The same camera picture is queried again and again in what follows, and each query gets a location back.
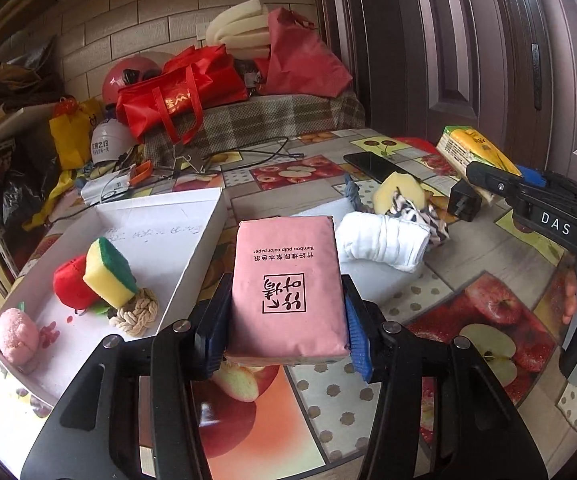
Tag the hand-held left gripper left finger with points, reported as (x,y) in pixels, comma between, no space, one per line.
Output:
(213,347)

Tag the pink plush toy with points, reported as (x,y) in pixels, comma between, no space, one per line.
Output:
(16,335)

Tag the white towel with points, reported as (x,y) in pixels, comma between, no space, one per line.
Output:
(381,240)

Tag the white cardboard box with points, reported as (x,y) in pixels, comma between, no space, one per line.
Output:
(158,240)

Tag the fruit print tablecloth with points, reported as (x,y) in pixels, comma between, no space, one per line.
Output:
(473,280)

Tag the black plastic bag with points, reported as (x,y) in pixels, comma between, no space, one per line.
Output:
(16,197)

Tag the dark brown door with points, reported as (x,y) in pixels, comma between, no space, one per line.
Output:
(443,45)

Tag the red tote bag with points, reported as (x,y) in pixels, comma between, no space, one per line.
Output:
(178,95)

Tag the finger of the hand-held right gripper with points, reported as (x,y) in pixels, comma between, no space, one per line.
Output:
(566,187)
(493,180)

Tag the round yellow sponge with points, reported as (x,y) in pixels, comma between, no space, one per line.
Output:
(393,190)

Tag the white foam strips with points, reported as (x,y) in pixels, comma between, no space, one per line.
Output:
(233,27)

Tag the plaid blanket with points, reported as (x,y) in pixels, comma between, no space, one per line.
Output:
(278,115)

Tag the yellow green sponge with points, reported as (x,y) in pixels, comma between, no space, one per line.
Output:
(111,270)

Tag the brown bags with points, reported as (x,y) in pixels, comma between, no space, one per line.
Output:
(11,80)

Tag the zebra print cloth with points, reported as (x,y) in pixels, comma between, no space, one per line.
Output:
(431,222)

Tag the yellow shopping bag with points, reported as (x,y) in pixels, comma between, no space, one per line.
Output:
(71,135)

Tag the white wall switch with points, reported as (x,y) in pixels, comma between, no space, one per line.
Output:
(202,31)

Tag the yellow tissue pack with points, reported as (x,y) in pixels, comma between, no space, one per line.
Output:
(473,147)

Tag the grey blue cloth toy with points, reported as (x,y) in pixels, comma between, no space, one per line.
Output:
(351,192)

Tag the pink helmet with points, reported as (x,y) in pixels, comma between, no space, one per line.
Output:
(123,77)

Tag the red plastic bag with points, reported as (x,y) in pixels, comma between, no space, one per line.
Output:
(303,60)

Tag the red plush toy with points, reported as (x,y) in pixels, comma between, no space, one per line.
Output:
(71,285)

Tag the orange clip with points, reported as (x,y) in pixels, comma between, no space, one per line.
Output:
(141,171)

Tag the white helmet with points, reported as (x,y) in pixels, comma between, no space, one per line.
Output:
(111,142)

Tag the pink tissue pack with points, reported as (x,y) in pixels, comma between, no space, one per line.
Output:
(286,285)

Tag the wooden shelf boards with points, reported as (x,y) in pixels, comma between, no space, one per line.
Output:
(13,120)

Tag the black charger adapter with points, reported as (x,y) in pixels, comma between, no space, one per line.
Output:
(463,202)

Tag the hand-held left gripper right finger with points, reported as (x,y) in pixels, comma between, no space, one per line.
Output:
(356,342)

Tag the black smartphone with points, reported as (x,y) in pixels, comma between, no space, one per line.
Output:
(373,166)

